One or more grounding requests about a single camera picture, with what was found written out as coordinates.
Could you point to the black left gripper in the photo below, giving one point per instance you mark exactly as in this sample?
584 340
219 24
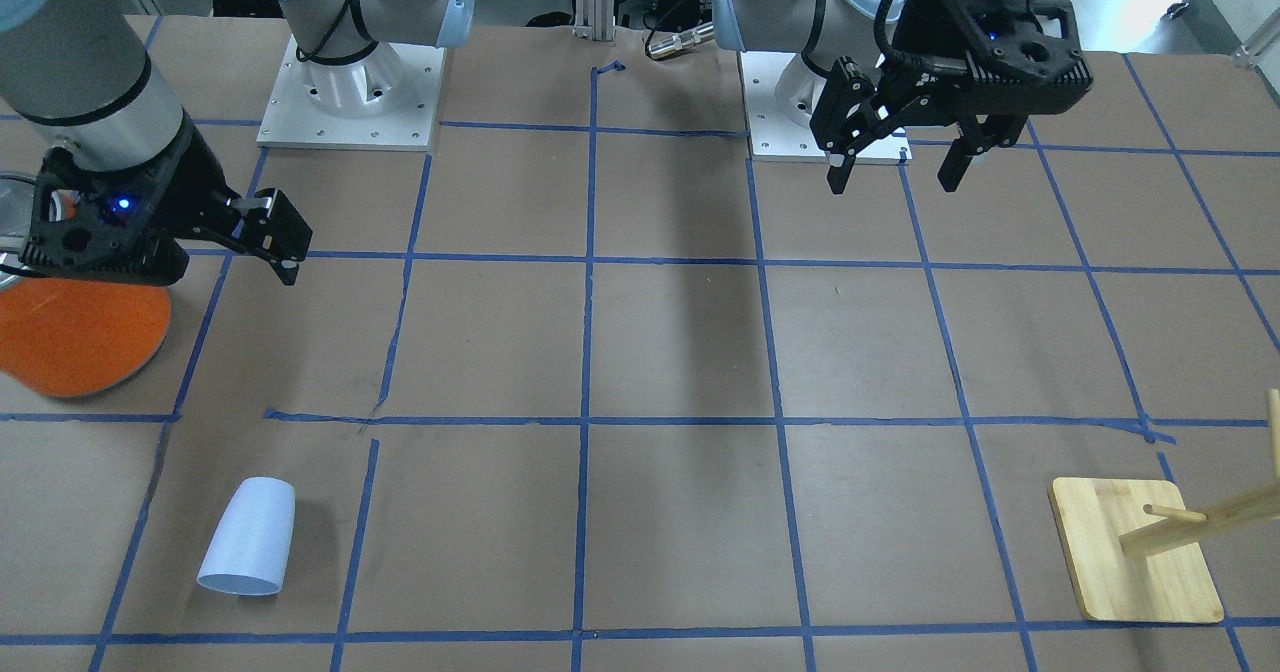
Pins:
916 24

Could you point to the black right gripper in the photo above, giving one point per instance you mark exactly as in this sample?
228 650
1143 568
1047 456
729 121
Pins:
192 190

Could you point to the light blue paper cup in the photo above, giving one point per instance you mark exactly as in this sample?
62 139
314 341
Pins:
249 551

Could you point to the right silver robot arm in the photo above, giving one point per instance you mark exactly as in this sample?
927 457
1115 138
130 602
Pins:
75 70

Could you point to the orange cylindrical container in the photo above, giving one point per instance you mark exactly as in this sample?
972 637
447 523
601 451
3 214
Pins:
67 338

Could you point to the wooden mug tree stand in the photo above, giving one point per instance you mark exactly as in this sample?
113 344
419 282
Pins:
1133 547

